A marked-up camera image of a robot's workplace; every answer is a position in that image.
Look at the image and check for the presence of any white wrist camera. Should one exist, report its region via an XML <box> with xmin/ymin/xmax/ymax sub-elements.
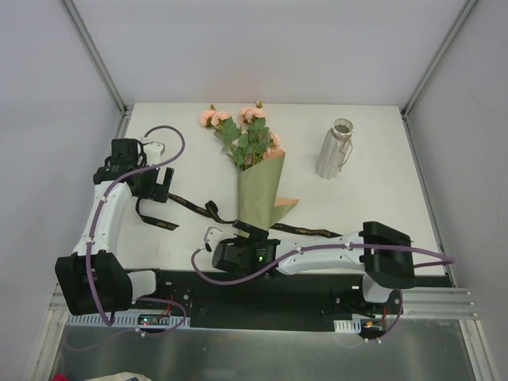
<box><xmin>203</xmin><ymin>226</ymin><xmax>229</xmax><ymax>252</ymax></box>
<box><xmin>140</xmin><ymin>137</ymin><xmax>165</xmax><ymax>166</ymax></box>

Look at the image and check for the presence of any left aluminium frame post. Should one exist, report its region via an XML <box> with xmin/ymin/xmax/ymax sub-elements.
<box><xmin>59</xmin><ymin>0</ymin><xmax>129</xmax><ymax>117</ymax></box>

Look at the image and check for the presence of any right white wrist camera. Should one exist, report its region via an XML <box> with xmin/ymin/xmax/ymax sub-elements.
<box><xmin>203</xmin><ymin>226</ymin><xmax>229</xmax><ymax>252</ymax></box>

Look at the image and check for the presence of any right white cable duct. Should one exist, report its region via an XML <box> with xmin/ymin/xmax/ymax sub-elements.
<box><xmin>333</xmin><ymin>318</ymin><xmax>386</xmax><ymax>334</ymax></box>

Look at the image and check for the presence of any pink artificial flower stem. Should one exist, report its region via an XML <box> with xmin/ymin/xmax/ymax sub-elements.
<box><xmin>252</xmin><ymin>131</ymin><xmax>281</xmax><ymax>164</ymax></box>
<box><xmin>221</xmin><ymin>128</ymin><xmax>254</xmax><ymax>171</ymax></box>
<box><xmin>199</xmin><ymin>104</ymin><xmax>241</xmax><ymax>160</ymax></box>
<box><xmin>240</xmin><ymin>101</ymin><xmax>266</xmax><ymax>148</ymax></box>

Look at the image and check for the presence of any red object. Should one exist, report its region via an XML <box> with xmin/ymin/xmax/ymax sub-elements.
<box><xmin>50</xmin><ymin>373</ymin><xmax>70</xmax><ymax>381</ymax></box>

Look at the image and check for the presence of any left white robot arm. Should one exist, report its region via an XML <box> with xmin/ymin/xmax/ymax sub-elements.
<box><xmin>55</xmin><ymin>137</ymin><xmax>174</xmax><ymax>316</ymax></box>

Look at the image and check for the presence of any white cable duct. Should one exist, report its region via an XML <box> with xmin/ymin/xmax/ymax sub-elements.
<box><xmin>333</xmin><ymin>318</ymin><xmax>386</xmax><ymax>334</ymax></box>
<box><xmin>67</xmin><ymin>312</ymin><xmax>191</xmax><ymax>330</ymax></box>

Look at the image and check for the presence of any left white cable duct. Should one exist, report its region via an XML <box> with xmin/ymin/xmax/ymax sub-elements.
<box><xmin>67</xmin><ymin>312</ymin><xmax>191</xmax><ymax>330</ymax></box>

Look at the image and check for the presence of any black gold-lettered ribbon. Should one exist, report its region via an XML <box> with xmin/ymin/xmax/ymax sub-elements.
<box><xmin>135</xmin><ymin>193</ymin><xmax>342</xmax><ymax>238</ymax></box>

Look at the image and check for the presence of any right aluminium frame post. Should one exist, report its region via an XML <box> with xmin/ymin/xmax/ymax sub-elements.
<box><xmin>401</xmin><ymin>0</ymin><xmax>480</xmax><ymax>120</ymax></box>

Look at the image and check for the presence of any green and peach wrapping paper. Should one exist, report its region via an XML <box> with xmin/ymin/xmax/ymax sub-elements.
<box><xmin>237</xmin><ymin>149</ymin><xmax>299</xmax><ymax>230</ymax></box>

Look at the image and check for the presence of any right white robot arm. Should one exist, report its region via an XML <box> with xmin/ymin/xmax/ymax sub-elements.
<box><xmin>204</xmin><ymin>221</ymin><xmax>416</xmax><ymax>314</ymax></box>

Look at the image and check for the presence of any beige cloth bag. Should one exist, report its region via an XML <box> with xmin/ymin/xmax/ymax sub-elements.
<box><xmin>87</xmin><ymin>371</ymin><xmax>151</xmax><ymax>381</ymax></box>

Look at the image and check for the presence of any white ribbed ceramic vase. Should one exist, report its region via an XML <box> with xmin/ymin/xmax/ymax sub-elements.
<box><xmin>316</xmin><ymin>118</ymin><xmax>354</xmax><ymax>179</ymax></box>

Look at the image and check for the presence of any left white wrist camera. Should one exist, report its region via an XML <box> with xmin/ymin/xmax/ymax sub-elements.
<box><xmin>140</xmin><ymin>137</ymin><xmax>165</xmax><ymax>166</ymax></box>

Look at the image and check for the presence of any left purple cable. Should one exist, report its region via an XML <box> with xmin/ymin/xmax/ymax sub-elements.
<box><xmin>83</xmin><ymin>125</ymin><xmax>187</xmax><ymax>328</ymax></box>

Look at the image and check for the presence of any aluminium frame post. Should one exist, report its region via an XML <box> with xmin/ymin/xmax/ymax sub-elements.
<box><xmin>401</xmin><ymin>0</ymin><xmax>480</xmax><ymax>120</ymax></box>
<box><xmin>59</xmin><ymin>0</ymin><xmax>129</xmax><ymax>117</ymax></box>

